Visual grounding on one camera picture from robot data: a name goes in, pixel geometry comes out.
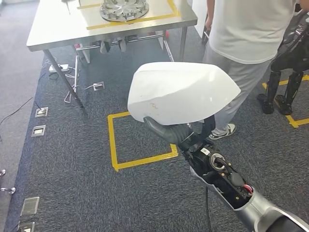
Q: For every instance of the chrome star stool base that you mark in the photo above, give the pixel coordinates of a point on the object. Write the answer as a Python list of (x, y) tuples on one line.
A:
[(10, 190)]

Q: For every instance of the steel workbench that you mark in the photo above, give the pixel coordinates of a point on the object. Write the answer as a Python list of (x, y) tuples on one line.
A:
[(60, 28)]

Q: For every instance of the neighbouring robot black foot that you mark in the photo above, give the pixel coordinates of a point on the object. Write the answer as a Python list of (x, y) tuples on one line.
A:
[(267, 108), (285, 107)]

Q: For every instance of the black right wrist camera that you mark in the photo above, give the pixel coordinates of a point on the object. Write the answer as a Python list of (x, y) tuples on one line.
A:
[(209, 128)]

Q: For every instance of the silver wheel hubcap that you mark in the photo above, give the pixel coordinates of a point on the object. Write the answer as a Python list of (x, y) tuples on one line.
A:
[(123, 9)]

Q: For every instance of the person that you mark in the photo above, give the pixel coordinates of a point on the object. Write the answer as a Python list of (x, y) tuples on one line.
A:
[(241, 32), (121, 44)]

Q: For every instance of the steel side table white panel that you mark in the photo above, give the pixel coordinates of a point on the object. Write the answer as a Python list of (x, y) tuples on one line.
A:
[(199, 12)]

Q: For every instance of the white power strip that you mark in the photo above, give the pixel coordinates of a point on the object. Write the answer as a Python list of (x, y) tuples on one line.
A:
[(59, 68)]

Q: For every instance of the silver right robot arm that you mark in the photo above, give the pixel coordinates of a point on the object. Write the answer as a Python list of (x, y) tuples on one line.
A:
[(255, 211)]

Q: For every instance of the white plastic shell part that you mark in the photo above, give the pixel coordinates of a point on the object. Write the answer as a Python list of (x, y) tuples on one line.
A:
[(181, 93)]

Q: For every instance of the steel floor socket box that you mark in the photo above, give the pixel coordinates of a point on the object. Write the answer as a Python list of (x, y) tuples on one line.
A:
[(26, 227), (38, 131), (99, 86), (30, 206), (41, 112)]

